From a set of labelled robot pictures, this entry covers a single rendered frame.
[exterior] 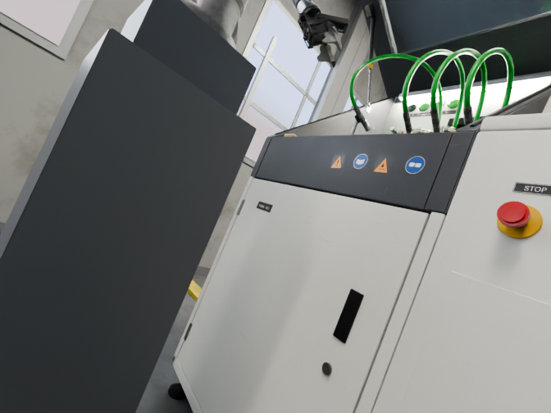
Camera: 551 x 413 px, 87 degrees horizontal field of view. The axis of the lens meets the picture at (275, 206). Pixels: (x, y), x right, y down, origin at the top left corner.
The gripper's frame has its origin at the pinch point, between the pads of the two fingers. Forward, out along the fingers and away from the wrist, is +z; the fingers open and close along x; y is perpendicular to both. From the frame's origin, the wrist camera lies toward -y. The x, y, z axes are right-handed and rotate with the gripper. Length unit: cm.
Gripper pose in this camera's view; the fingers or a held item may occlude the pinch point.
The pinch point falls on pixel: (338, 56)
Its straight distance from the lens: 117.9
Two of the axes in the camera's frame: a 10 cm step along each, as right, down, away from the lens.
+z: 3.7, 9.1, -2.1
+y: -9.2, 3.3, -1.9
